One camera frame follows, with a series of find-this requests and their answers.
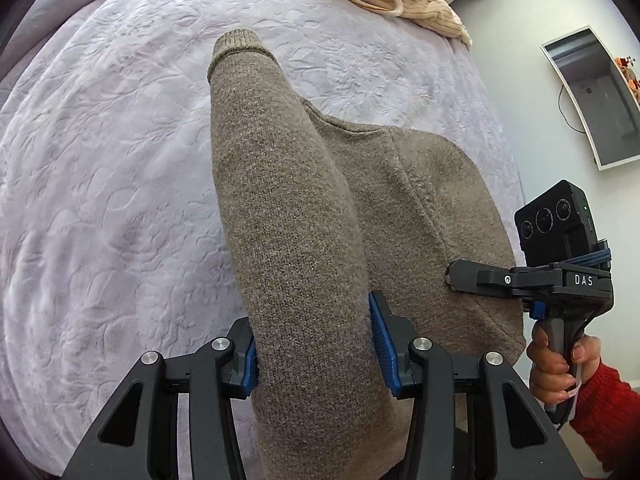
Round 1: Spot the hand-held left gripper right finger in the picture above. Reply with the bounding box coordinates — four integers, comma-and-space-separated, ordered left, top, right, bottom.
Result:
367, 290, 581, 480

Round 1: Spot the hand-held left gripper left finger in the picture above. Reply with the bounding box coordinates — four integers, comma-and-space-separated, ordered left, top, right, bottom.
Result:
60, 317, 261, 480

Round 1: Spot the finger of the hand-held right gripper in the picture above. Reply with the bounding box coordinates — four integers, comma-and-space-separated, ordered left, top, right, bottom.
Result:
445, 259, 553, 303

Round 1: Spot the brown knit sweater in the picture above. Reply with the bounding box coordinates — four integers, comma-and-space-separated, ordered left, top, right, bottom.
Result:
207, 29, 526, 480

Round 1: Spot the person's right forearm red sleeve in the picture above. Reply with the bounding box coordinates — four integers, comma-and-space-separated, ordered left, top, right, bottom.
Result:
569, 362, 637, 474

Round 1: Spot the person's right hand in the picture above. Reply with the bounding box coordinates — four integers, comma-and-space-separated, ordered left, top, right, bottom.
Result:
526, 327, 603, 404

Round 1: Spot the orange flower decoration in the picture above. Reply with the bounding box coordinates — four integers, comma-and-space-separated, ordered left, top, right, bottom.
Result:
614, 56, 640, 107

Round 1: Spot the lavender embossed bed blanket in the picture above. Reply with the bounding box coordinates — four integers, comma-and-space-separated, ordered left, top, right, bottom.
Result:
0, 0, 526, 466

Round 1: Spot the cream striped garment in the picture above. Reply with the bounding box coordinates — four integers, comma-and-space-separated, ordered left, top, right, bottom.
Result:
280, 0, 473, 47

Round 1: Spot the black screen cable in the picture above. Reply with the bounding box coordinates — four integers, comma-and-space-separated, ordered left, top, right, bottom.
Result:
557, 84, 587, 134

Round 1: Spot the white framed wall screen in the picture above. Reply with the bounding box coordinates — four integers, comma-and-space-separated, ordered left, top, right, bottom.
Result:
540, 24, 640, 171

